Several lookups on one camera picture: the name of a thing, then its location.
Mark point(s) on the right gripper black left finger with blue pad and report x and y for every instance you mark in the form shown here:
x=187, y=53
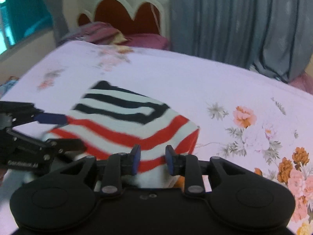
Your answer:
x=130, y=161

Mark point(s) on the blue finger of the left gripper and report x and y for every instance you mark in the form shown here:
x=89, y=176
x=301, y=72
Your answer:
x=52, y=118

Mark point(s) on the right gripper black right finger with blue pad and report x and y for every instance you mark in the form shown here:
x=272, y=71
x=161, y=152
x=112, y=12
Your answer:
x=176, y=163

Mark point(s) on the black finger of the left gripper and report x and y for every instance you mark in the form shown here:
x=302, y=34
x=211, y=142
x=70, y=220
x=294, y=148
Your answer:
x=62, y=146

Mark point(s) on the red black white striped sweater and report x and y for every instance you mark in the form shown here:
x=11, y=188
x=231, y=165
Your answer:
x=112, y=120

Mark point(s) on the floral pink bed sheet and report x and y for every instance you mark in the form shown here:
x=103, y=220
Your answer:
x=255, y=122

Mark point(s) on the purple crumpled blanket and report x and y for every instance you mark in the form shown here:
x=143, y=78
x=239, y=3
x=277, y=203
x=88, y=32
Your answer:
x=100, y=33

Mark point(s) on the teal glass window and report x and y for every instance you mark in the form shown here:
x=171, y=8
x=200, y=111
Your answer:
x=21, y=19

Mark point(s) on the grey window curtain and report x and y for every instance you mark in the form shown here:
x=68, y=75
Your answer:
x=59, y=24

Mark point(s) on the red white scalloped headboard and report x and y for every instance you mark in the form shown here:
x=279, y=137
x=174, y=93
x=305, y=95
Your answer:
x=147, y=16

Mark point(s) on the grey blue curtain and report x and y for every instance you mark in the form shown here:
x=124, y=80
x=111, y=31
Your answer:
x=274, y=37

